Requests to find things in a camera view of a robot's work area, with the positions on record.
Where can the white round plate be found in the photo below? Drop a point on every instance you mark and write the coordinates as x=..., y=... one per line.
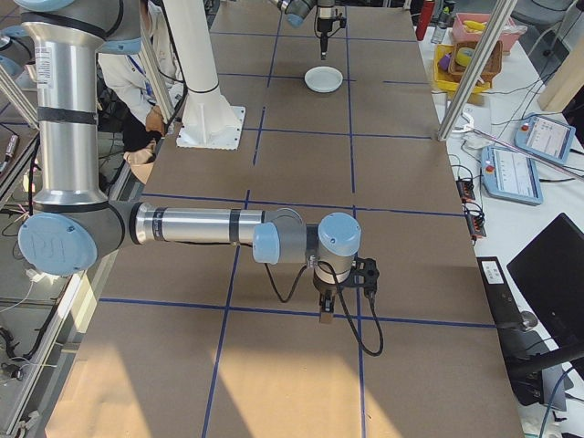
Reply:
x=323, y=78

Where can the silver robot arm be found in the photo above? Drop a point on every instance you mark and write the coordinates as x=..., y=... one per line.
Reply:
x=296, y=9
x=68, y=137

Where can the dark drink bottle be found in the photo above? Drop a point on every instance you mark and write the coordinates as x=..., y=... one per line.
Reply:
x=443, y=13

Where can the purple toy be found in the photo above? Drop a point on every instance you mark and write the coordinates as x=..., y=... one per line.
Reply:
x=445, y=59

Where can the yellow plastic bin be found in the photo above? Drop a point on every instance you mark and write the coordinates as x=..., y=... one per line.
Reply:
x=441, y=77

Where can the yellow green tape roll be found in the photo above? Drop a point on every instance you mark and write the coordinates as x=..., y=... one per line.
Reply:
x=464, y=57

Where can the yellow banana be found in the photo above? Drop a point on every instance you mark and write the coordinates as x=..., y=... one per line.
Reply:
x=474, y=26

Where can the white plastic hook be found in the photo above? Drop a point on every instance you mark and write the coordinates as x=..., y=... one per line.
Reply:
x=466, y=123

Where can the small black orange circuit board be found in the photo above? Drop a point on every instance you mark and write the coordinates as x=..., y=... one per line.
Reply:
x=475, y=224
x=466, y=188

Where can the brown wicker basket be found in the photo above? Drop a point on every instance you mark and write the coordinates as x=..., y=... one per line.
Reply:
x=490, y=64

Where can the black computer box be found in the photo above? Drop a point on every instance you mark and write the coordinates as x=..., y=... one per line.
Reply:
x=506, y=301

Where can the pink plastic basket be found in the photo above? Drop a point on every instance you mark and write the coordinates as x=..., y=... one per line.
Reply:
x=511, y=29

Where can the silver round knob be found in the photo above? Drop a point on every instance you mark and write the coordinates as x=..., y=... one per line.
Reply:
x=529, y=319

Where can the person in white coat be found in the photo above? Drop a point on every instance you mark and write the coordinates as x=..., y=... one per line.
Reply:
x=123, y=77

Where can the grey office chair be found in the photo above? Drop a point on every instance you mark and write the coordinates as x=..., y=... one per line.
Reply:
x=540, y=11

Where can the light blue teach pendant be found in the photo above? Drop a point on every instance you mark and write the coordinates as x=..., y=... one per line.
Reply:
x=545, y=137
x=513, y=175

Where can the thin pink rod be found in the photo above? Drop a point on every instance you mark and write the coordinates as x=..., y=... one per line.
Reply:
x=524, y=150

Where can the black monitor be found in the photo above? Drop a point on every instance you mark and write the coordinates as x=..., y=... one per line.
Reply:
x=552, y=278

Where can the light wooden beam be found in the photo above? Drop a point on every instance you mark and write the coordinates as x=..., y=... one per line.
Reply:
x=563, y=64

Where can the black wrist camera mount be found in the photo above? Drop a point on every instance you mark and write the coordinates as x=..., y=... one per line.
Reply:
x=367, y=274

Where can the white pedestal with square plate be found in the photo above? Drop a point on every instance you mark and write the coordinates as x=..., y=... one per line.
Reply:
x=201, y=68

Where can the tall aluminium profile post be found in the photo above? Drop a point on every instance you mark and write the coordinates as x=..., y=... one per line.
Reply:
x=474, y=68

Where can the slanted aluminium frame bar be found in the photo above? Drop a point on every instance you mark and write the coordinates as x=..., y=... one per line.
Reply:
x=157, y=77
x=18, y=102

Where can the aluminium table edge rail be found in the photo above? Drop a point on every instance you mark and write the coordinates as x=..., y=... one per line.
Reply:
x=50, y=347

